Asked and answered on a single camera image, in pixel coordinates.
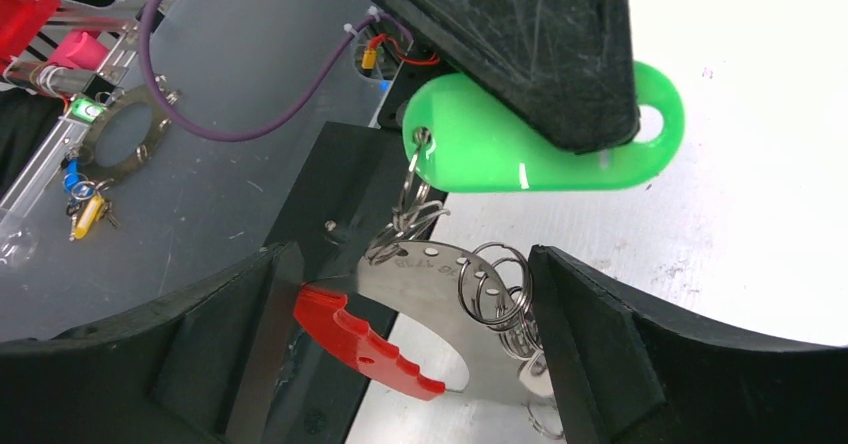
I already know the metal key holder red handle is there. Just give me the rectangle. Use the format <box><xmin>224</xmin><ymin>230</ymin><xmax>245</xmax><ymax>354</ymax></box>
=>
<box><xmin>294</xmin><ymin>241</ymin><xmax>554</xmax><ymax>405</ymax></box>

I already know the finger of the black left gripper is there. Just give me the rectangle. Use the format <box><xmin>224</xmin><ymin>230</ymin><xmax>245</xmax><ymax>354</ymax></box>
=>
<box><xmin>372</xmin><ymin>0</ymin><xmax>639</xmax><ymax>153</ymax></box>

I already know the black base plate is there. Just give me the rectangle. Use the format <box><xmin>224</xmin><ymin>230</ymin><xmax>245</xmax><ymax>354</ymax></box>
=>
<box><xmin>218</xmin><ymin>63</ymin><xmax>452</xmax><ymax>444</ymax></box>

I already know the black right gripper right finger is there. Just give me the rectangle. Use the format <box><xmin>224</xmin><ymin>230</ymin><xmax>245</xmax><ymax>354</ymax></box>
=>
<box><xmin>529</xmin><ymin>245</ymin><xmax>847</xmax><ymax>443</ymax></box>

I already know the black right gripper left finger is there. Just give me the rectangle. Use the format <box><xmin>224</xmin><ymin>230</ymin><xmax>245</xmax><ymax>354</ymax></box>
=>
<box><xmin>1</xmin><ymin>243</ymin><xmax>304</xmax><ymax>443</ymax></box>

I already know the steel split ring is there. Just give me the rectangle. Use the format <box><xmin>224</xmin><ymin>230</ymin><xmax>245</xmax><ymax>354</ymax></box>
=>
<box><xmin>364</xmin><ymin>127</ymin><xmax>452</xmax><ymax>267</ymax></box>

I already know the brown ring key bunch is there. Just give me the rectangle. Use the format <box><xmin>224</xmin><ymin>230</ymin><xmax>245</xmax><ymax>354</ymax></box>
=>
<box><xmin>61</xmin><ymin>85</ymin><xmax>172</xmax><ymax>241</ymax></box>

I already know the green key tag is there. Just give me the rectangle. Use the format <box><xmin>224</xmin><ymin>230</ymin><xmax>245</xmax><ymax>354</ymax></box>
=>
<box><xmin>402</xmin><ymin>62</ymin><xmax>685</xmax><ymax>193</ymax></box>

